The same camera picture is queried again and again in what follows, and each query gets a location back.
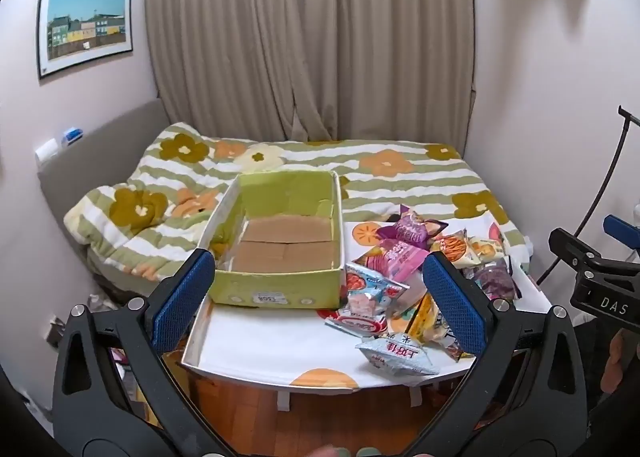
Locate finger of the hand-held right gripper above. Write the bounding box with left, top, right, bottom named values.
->
left=548, top=227, right=608, bottom=283
left=602, top=214, right=640, bottom=244

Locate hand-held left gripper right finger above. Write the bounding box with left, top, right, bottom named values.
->
left=402, top=251, right=588, bottom=457

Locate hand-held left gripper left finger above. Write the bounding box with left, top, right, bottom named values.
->
left=52, top=248, right=236, bottom=457

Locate yellow snack packet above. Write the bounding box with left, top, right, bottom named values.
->
left=407, top=292, right=443, bottom=340

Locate dark snack packet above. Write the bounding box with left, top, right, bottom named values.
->
left=475, top=262, right=522, bottom=301

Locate orange sticks snack packet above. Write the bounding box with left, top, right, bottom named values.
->
left=432, top=229, right=471, bottom=268

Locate white snack packet red print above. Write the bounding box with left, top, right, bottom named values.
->
left=355, top=332, right=441, bottom=377

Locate pink striped snack packet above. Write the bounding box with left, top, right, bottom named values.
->
left=367, top=237, right=436, bottom=283

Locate blue strawberry snack packet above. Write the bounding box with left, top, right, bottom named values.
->
left=325, top=262, right=411, bottom=338

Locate green cardboard box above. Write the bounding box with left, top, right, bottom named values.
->
left=196, top=170, right=347, bottom=310

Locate person's right hand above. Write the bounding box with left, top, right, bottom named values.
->
left=606, top=327, right=640, bottom=388

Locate white table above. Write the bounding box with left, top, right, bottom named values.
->
left=182, top=302, right=551, bottom=410

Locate grey headboard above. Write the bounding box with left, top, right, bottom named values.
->
left=37, top=97, right=166, bottom=258

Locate floral striped blanket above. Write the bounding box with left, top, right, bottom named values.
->
left=64, top=122, right=531, bottom=288

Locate beige curtain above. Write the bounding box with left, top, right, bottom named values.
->
left=144, top=0, right=476, bottom=144

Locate framed picture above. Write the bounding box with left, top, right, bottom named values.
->
left=36, top=0, right=135, bottom=80

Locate black cable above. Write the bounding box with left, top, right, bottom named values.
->
left=535, top=106, right=640, bottom=288

